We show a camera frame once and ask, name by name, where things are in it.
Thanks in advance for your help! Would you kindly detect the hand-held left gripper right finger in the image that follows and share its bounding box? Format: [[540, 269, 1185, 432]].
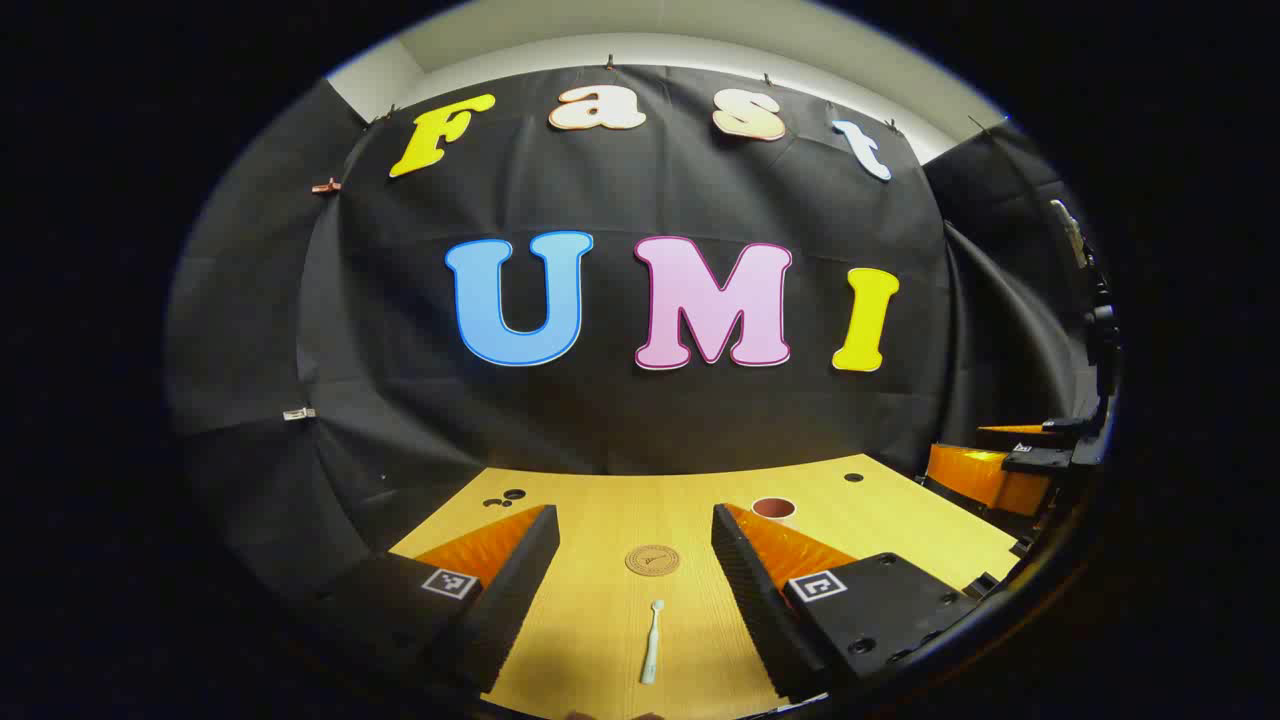
[[711, 502, 987, 702]]

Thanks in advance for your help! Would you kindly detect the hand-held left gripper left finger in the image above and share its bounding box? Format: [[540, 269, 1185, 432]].
[[310, 503, 562, 696]]

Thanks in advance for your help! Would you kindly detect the round cork coaster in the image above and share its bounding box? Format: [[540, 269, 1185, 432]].
[[625, 544, 682, 577]]

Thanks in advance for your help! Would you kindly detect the pale blue toothbrush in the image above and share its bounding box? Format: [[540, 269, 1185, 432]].
[[640, 600, 666, 686]]

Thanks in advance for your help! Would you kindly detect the wooden desktop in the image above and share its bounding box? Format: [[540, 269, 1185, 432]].
[[388, 455, 1021, 720]]

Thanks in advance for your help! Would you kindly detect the black backdrop cloth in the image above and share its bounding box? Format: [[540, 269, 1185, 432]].
[[165, 65, 1101, 611]]

